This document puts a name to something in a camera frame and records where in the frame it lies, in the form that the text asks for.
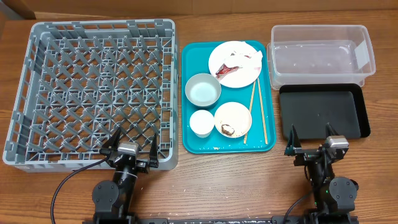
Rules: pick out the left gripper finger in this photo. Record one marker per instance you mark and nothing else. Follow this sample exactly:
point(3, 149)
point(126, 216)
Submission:
point(111, 144)
point(153, 153)

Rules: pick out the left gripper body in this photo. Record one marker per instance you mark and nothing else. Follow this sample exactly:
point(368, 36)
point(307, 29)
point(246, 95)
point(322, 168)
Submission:
point(140, 166)

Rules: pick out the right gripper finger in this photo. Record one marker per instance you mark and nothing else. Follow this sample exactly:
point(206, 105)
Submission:
point(293, 144)
point(330, 131)

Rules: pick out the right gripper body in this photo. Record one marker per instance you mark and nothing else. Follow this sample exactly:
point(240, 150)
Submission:
point(313, 152)

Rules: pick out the white cup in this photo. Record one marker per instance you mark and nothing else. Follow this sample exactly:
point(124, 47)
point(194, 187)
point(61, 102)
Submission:
point(202, 123)

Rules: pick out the brown food scrap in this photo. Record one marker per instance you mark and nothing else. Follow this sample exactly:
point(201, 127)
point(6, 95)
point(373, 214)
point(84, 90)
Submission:
point(227, 129)

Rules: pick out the grey bowl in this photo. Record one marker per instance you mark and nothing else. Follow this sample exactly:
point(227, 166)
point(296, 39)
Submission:
point(203, 90)

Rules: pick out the large white plate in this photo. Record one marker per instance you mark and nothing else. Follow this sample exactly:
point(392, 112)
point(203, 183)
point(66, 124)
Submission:
point(238, 79)

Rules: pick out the white napkin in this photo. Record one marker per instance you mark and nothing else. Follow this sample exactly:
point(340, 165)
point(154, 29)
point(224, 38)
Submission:
point(243, 56)

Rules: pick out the red wrapper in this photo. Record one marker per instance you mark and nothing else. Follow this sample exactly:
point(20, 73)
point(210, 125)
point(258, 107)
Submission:
point(224, 71)

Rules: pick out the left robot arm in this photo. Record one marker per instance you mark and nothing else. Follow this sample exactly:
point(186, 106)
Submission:
point(112, 198)

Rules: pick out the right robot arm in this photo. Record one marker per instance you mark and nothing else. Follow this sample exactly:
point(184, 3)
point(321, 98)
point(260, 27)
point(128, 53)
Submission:
point(333, 196)

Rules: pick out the right wooden chopstick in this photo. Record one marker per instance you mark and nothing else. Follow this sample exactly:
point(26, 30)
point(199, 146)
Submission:
point(262, 112)

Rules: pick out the wooden chopstick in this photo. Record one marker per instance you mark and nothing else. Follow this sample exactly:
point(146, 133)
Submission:
point(262, 112)
point(250, 108)

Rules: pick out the black tray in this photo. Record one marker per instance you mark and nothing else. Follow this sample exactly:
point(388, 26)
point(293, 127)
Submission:
point(309, 108)

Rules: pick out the grey plastic dish rack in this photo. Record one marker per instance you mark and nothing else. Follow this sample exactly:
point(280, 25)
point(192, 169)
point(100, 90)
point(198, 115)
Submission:
point(82, 80)

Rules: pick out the left wooden chopstick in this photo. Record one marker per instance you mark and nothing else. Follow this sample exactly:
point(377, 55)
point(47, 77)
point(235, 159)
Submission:
point(250, 108)

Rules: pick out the teal serving tray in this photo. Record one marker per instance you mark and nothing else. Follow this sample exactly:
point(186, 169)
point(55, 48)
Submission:
point(195, 60)

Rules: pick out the clear plastic bin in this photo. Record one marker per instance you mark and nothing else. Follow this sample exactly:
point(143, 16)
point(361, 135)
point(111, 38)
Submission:
point(319, 54)

